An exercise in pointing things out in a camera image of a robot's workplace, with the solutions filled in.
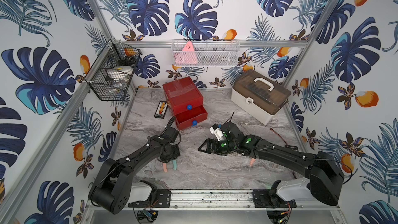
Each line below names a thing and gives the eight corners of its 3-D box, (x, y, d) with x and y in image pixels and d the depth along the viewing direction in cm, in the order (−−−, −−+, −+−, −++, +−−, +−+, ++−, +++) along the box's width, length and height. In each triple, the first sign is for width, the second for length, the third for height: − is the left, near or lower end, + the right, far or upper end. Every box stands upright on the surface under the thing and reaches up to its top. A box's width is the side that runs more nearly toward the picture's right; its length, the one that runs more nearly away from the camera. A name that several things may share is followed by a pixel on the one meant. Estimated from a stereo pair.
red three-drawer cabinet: (182, 137, 97) (178, 116, 80) (168, 106, 113) (162, 83, 96) (207, 126, 102) (208, 105, 85) (191, 98, 118) (189, 75, 101)
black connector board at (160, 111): (154, 118, 107) (154, 116, 105) (158, 102, 116) (157, 100, 114) (165, 118, 107) (164, 116, 105) (167, 102, 116) (167, 100, 114)
